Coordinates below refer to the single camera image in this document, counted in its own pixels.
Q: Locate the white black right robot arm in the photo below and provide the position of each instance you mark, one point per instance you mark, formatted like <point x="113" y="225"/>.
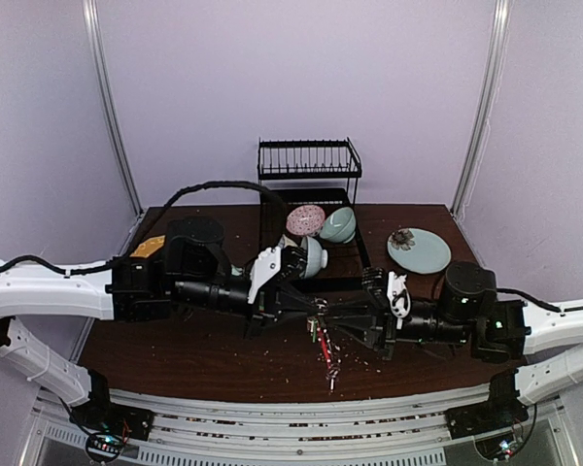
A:
<point x="467" y="311"/>

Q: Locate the yellow dotted plate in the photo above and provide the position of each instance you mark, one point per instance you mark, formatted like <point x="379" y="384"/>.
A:
<point x="149" y="247"/>

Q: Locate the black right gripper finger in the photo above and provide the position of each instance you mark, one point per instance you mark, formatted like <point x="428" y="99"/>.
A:
<point x="355" y="306"/>
<point x="359" y="332"/>

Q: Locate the pink patterned bowl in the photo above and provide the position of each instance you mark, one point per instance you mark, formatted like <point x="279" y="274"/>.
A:
<point x="306" y="220"/>

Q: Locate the aluminium frame post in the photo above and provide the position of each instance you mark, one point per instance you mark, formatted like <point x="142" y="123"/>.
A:
<point x="488" y="93"/>
<point x="94" y="34"/>

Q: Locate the light blue flower plate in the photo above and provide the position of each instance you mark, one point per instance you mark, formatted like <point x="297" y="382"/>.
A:
<point x="419" y="251"/>

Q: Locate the left aluminium frame post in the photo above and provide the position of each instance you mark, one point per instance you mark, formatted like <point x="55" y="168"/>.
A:
<point x="94" y="34"/>

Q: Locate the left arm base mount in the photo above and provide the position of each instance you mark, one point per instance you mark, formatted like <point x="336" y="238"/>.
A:
<point x="107" y="437"/>

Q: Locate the right aluminium frame post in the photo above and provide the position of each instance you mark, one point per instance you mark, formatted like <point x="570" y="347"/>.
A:
<point x="488" y="93"/>

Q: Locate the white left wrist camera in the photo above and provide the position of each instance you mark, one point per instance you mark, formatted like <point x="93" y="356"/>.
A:
<point x="267" y="265"/>

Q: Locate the grey blue ribbed bowl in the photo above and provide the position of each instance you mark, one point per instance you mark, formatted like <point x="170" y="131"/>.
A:
<point x="316" y="257"/>

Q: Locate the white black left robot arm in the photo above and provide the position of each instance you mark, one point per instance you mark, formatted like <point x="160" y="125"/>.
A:
<point x="189" y="268"/>

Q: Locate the black wire dish rack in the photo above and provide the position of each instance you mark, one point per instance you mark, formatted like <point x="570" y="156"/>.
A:
<point x="325" y="173"/>

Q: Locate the green celadon bowl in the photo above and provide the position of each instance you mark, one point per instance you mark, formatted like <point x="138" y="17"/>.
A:
<point x="340" y="226"/>

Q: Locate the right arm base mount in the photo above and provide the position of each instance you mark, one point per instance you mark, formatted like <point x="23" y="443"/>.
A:
<point x="497" y="427"/>

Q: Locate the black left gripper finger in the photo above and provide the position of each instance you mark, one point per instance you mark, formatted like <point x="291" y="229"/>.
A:
<point x="283" y="316"/>
<point x="291" y="298"/>

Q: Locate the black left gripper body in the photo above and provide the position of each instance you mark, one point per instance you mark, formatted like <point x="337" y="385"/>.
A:
<point x="263" y="311"/>

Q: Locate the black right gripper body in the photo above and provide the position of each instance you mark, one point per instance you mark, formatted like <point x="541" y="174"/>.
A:
<point x="384" y="320"/>

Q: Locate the large grey red keyring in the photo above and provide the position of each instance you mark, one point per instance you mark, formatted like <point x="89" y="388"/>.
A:
<point x="329" y="351"/>

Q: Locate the green tag key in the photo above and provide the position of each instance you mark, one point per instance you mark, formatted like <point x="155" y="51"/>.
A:
<point x="313" y="328"/>

